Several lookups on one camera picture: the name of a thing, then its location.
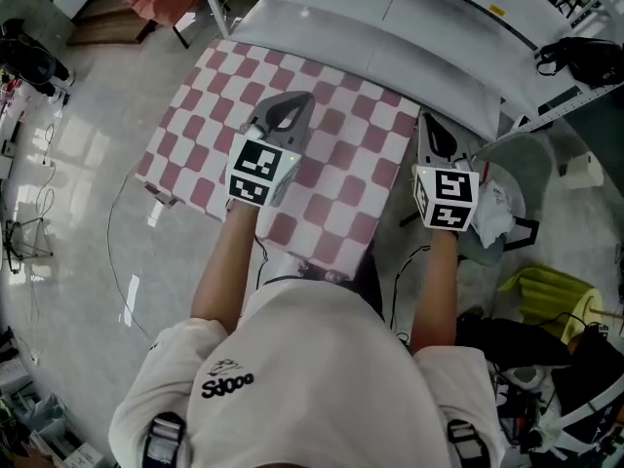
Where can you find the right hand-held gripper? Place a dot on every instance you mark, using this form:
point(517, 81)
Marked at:
point(448, 193)

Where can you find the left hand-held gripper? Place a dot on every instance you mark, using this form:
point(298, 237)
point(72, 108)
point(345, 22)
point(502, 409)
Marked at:
point(256, 168)

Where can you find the pink white checkered cloth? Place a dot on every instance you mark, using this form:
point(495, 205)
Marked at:
point(341, 164)

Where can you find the person's left forearm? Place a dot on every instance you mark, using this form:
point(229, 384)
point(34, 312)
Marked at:
point(224, 271)

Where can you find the person's right forearm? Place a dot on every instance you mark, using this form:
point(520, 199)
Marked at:
point(434, 290)

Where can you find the grey round chair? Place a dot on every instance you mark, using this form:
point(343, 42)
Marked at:
point(526, 164)

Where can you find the white crumpled cloth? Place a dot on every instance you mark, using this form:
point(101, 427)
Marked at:
point(495, 212)

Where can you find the white metal shelf rack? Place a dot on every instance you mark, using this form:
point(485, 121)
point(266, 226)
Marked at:
point(390, 32)

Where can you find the black hanging backpack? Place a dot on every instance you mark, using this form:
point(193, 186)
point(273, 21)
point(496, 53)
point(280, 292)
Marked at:
point(585, 61)

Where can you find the yellow-green cushion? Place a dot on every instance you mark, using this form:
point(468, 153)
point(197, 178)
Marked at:
point(546, 295)

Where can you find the wooden step platform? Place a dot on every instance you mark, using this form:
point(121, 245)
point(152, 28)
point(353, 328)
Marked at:
point(107, 25)

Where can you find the black bag pile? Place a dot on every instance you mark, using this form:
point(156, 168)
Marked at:
point(526, 344)

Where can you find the person's white shirt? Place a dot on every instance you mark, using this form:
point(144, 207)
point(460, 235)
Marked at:
point(312, 359)

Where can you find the white sneaker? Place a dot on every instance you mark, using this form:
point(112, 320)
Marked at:
point(526, 378)

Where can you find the black office chair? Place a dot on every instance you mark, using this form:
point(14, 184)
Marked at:
point(29, 61)

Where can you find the black tripod stand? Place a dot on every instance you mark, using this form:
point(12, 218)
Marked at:
point(24, 242)

